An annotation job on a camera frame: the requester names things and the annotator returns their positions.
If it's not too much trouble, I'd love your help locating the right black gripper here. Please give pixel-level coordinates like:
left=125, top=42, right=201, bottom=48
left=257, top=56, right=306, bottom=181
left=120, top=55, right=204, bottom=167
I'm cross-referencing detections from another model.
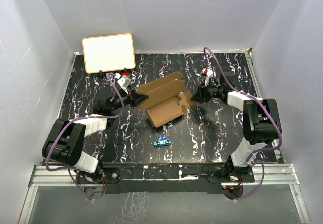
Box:
left=191, top=79, right=224, bottom=104

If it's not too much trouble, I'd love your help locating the blue toy car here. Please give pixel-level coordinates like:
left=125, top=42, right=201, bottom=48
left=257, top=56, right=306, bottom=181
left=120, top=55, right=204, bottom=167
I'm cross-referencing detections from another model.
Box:
left=154, top=137, right=172, bottom=147

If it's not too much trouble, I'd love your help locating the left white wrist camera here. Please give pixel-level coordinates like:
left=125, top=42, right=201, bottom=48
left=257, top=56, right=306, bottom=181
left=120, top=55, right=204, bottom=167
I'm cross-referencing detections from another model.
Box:
left=117, top=74, right=131, bottom=92

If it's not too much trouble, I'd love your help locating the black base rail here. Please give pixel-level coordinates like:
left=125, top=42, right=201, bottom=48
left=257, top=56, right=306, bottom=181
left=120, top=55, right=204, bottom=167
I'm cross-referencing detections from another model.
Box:
left=76, top=161, right=255, bottom=194

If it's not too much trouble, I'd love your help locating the white board orange frame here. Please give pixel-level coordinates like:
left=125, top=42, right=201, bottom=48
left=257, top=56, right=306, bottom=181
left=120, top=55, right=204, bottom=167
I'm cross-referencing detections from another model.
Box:
left=82, top=33, right=136, bottom=74

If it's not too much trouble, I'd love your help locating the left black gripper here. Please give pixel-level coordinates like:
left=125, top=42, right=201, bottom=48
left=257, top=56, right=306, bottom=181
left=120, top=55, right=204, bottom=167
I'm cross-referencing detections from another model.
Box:
left=110, top=86, right=149, bottom=113

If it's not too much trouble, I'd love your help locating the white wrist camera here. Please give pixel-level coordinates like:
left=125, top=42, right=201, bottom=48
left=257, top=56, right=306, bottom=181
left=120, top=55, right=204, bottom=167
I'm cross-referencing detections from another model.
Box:
left=117, top=74, right=131, bottom=92
left=201, top=68, right=214, bottom=87

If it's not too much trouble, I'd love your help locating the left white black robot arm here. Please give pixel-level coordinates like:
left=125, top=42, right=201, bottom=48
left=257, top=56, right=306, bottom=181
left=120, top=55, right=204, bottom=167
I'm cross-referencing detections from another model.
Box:
left=42, top=89, right=149, bottom=183

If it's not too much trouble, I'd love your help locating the brown cardboard box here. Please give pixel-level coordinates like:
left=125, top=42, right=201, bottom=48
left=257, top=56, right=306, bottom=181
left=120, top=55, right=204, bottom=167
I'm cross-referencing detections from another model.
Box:
left=136, top=71, right=196, bottom=128

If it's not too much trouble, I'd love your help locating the purple cable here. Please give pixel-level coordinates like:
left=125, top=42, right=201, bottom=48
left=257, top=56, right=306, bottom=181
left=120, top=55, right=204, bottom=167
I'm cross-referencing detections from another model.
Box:
left=203, top=47, right=283, bottom=201
left=45, top=73, right=124, bottom=202

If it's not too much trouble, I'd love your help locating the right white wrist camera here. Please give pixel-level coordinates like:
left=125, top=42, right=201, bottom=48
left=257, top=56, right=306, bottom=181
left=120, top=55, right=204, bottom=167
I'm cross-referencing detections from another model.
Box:
left=201, top=68, right=214, bottom=87

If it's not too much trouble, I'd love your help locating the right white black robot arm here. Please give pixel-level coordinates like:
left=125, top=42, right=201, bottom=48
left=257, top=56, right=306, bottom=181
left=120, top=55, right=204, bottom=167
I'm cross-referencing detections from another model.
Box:
left=191, top=69, right=281, bottom=182

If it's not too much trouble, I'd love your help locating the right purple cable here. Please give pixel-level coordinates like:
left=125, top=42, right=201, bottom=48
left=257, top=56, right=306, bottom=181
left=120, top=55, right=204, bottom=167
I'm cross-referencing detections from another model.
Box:
left=203, top=47, right=283, bottom=201

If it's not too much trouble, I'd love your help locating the aluminium frame rail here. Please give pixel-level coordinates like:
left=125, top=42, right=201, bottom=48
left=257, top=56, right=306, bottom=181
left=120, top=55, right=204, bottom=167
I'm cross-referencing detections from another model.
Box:
left=19, top=164, right=311, bottom=223

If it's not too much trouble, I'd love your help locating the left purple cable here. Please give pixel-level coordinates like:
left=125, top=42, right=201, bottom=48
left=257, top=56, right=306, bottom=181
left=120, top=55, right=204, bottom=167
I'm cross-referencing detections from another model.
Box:
left=45, top=73, right=124, bottom=202

